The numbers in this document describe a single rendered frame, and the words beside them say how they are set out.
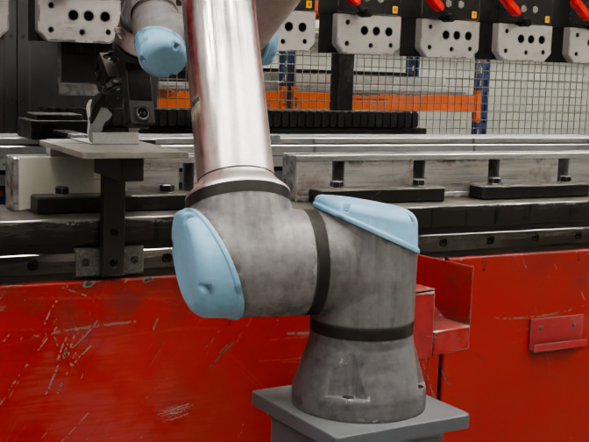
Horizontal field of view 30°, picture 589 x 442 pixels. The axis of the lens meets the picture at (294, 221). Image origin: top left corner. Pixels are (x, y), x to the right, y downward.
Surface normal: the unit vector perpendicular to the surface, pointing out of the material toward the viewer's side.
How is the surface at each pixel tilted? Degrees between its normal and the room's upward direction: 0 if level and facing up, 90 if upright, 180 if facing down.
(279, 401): 0
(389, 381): 73
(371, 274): 93
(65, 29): 90
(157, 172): 90
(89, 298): 90
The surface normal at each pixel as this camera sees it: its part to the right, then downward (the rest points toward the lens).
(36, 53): 0.47, 0.14
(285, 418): -0.85, 0.04
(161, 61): 0.20, 0.75
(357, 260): 0.29, -0.02
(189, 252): -0.93, 0.13
